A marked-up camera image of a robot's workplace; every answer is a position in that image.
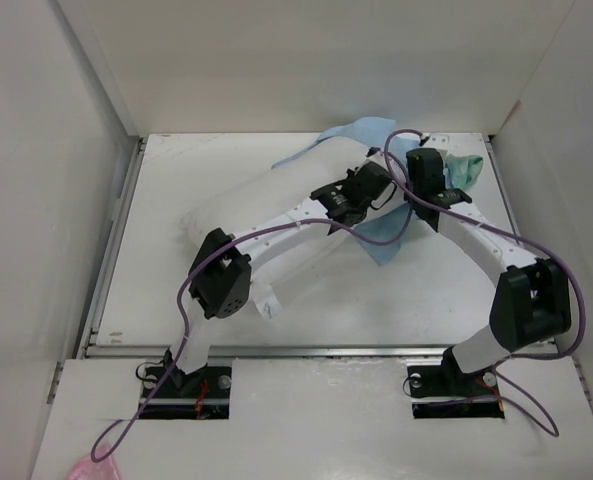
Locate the blue pillowcase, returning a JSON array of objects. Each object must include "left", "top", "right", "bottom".
[{"left": 272, "top": 117, "right": 483, "bottom": 266}]

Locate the white pillow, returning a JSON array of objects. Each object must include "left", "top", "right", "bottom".
[{"left": 184, "top": 140, "right": 383, "bottom": 318}]

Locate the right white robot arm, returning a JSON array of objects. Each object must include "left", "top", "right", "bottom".
[{"left": 406, "top": 148, "right": 571, "bottom": 397}]

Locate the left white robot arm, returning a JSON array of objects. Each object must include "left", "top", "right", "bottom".
[{"left": 162, "top": 160, "right": 393, "bottom": 397}]

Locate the pink cloth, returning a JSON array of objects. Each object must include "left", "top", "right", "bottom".
[{"left": 67, "top": 456, "right": 121, "bottom": 480}]

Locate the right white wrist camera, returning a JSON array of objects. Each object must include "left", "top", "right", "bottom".
[{"left": 419, "top": 133, "right": 450, "bottom": 158}]

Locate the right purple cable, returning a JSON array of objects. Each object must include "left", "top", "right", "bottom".
[{"left": 383, "top": 128, "right": 587, "bottom": 439}]

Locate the purple cable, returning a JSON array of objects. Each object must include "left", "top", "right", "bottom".
[
  {"left": 90, "top": 149, "right": 412, "bottom": 464},
  {"left": 383, "top": 128, "right": 587, "bottom": 439}
]

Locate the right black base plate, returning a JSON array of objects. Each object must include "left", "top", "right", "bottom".
[{"left": 403, "top": 364, "right": 505, "bottom": 420}]

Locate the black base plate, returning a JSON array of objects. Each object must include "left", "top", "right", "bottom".
[
  {"left": 135, "top": 362, "right": 232, "bottom": 420},
  {"left": 403, "top": 364, "right": 505, "bottom": 420}
]

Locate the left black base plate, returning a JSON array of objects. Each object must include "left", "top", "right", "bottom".
[{"left": 135, "top": 362, "right": 232, "bottom": 420}]

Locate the aluminium front rail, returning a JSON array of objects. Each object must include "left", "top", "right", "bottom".
[{"left": 79, "top": 345, "right": 447, "bottom": 359}]

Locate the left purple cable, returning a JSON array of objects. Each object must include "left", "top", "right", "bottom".
[{"left": 90, "top": 149, "right": 412, "bottom": 464}]

